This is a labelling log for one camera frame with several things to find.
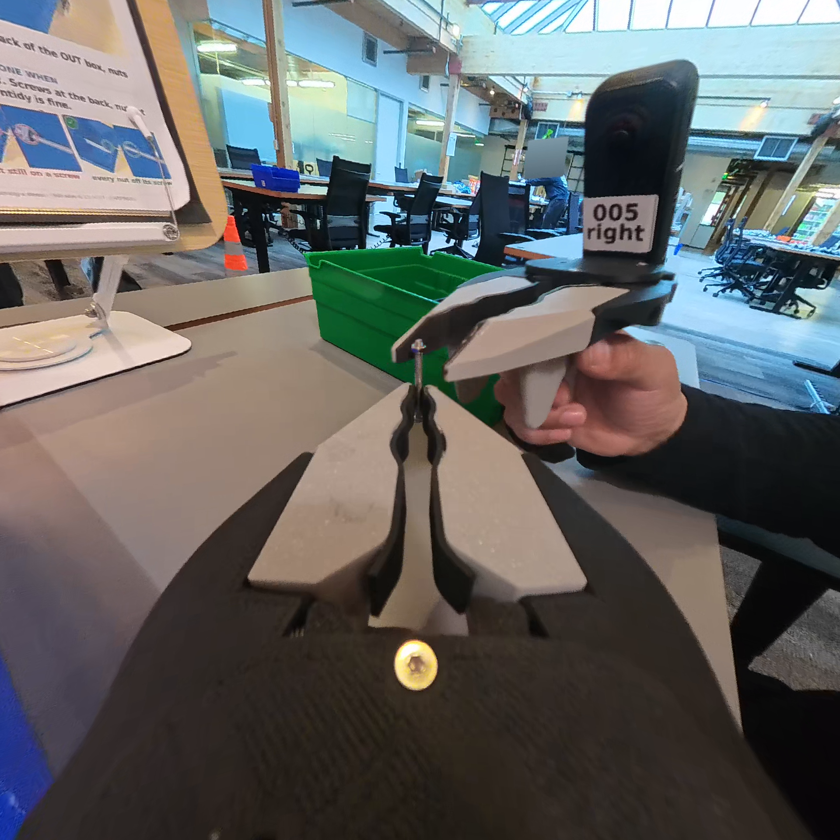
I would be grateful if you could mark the black office chair armrest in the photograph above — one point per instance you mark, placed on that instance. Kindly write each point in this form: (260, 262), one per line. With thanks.
(781, 564)

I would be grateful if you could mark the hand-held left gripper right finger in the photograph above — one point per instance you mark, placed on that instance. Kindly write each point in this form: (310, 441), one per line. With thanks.
(505, 518)

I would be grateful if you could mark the white-top office table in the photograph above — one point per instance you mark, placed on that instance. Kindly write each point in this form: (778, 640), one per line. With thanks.
(544, 246)

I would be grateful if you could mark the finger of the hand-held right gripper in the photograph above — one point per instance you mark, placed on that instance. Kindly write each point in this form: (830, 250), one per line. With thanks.
(459, 305)
(531, 334)

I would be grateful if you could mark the group of black office chairs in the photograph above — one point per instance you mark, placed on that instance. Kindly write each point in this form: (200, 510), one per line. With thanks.
(344, 203)

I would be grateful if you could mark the blue plastic bin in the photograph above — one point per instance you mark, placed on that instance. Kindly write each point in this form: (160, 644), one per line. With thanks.
(19, 754)

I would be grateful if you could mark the metal screw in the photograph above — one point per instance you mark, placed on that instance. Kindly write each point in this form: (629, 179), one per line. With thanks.
(418, 375)

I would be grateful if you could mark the orange traffic cone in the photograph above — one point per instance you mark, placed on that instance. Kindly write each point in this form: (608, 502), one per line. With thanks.
(235, 246)

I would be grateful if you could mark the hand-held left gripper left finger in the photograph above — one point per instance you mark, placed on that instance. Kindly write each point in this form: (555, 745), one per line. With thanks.
(328, 518)

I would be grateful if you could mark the long wooden office table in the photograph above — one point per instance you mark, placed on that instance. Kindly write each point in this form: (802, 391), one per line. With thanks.
(308, 191)

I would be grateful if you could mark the person's right hand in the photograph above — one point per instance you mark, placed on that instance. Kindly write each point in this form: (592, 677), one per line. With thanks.
(623, 394)

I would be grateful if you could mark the printed instruction sheet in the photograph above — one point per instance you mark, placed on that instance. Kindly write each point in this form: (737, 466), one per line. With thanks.
(79, 131)

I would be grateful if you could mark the green plastic bin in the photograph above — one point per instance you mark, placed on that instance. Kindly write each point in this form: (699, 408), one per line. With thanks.
(367, 315)

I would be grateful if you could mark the person's right forearm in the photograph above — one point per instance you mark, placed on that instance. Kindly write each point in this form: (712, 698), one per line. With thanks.
(754, 459)

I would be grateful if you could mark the small blue crate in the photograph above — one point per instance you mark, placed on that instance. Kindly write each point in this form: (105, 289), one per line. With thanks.
(275, 177)

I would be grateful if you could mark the cluttered office table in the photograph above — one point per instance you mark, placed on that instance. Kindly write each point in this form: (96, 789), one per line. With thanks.
(787, 249)

